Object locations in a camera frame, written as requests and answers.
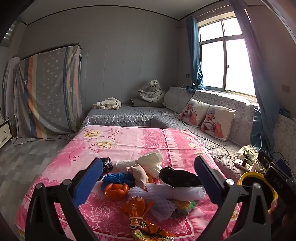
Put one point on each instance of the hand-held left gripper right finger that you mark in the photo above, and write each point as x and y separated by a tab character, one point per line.
208	180

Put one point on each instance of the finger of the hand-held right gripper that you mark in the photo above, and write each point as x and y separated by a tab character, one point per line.
266	162

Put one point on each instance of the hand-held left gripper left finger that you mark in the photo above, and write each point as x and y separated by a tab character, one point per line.
89	180

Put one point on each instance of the large white paper towel bundle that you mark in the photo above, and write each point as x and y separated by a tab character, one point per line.
150	162

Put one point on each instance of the person's right hand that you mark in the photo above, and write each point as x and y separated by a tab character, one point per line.
274	205

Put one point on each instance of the pale yellow pouch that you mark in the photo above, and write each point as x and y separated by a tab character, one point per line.
246	151

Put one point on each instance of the small black plastic bag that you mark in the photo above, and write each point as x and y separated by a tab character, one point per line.
106	164

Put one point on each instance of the white power strip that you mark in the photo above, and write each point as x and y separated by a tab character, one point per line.
240	165

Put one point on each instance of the large black plastic bag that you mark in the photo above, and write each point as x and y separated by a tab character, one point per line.
180	177

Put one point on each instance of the green noodle packet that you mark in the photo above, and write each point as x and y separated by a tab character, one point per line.
185	205

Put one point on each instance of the pale pink cloth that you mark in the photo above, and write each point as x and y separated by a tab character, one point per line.
141	177

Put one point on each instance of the orange snack wrapper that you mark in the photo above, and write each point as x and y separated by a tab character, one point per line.
138	207

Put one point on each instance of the blue curtain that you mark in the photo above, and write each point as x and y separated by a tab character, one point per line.
261	104
195	58

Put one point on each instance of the baby print pillow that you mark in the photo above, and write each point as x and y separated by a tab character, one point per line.
192	112
215	122

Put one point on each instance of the pink floral bedsheet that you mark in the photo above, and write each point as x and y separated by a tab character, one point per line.
161	143

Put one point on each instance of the grey quilted sofa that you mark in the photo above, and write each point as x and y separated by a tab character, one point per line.
129	114

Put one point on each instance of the cream cloth pile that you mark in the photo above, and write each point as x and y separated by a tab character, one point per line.
111	103

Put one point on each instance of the white cabinet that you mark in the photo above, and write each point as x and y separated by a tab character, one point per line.
4	133

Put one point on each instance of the striped upright mattress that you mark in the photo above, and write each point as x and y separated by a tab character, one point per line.
46	92

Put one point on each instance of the white tiger plush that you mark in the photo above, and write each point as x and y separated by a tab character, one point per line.
153	92

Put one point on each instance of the white hanging cloth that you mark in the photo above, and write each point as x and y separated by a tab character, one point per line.
10	81

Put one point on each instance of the small louvred window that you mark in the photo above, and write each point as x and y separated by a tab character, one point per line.
11	31

